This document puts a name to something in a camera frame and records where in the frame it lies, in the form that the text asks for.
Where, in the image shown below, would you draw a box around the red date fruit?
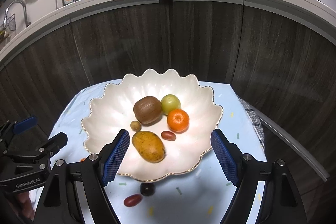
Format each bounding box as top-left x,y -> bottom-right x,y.
123,194 -> 143,207

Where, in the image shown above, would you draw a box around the dark purple plum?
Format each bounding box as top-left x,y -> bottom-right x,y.
139,183 -> 155,197

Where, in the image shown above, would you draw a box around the yellow mango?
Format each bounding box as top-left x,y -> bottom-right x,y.
131,131 -> 166,163

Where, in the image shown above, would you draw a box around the round brown longan fruit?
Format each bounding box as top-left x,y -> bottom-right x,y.
130,121 -> 142,132

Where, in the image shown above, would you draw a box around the red oval cherry tomato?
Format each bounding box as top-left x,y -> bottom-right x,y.
161,131 -> 177,141

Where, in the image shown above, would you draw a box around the brown kiwi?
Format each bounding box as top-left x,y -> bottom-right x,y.
133,96 -> 162,125

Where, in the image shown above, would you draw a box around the small orange mandarin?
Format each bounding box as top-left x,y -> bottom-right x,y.
167,109 -> 190,133

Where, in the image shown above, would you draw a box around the green apple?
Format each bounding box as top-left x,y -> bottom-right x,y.
161,94 -> 181,115

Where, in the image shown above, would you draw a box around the white kitchen countertop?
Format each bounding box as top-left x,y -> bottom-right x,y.
1,0 -> 335,67

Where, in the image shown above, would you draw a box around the person's left hand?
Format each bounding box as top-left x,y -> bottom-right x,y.
17,192 -> 35,220

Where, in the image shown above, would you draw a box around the light blue patterned tablecloth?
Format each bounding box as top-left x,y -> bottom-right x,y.
51,83 -> 265,223

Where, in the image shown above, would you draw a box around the white scalloped ceramic bowl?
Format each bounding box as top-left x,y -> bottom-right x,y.
81,68 -> 224,183

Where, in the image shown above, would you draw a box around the steel sink faucet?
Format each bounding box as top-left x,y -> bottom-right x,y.
2,0 -> 31,31

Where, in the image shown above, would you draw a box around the dark wood cabinet fronts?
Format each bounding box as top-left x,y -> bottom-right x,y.
1,1 -> 335,194

